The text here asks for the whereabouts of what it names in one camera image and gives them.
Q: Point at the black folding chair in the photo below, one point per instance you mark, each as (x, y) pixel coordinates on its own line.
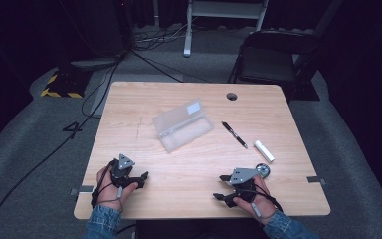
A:
(272, 59)

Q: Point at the dark equipment stand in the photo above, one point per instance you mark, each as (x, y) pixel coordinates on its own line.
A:
(96, 30)

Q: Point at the small round grey disc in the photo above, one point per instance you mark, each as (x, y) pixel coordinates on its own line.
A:
(263, 170)

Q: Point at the person's right hand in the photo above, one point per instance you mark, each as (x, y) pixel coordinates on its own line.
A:
(262, 199)

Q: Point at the black pen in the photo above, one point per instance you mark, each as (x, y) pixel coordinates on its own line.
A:
(234, 134)

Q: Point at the clear plastic pencil case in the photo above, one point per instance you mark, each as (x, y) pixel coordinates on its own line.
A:
(182, 127)

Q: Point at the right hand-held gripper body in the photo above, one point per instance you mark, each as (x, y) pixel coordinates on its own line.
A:
(243, 176)

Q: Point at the person's left hand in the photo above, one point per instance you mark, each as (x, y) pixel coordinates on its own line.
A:
(107, 195)

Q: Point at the grey tape piece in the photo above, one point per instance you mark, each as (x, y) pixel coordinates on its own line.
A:
(315, 180)
(83, 189)

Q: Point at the white metal stand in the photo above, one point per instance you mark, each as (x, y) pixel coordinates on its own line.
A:
(224, 10)

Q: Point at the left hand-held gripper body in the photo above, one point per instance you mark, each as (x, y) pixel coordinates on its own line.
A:
(123, 166)

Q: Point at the black yellow striped base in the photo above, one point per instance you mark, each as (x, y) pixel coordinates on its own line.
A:
(64, 86)

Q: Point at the white eraser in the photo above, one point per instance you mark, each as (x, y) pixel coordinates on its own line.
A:
(264, 151)

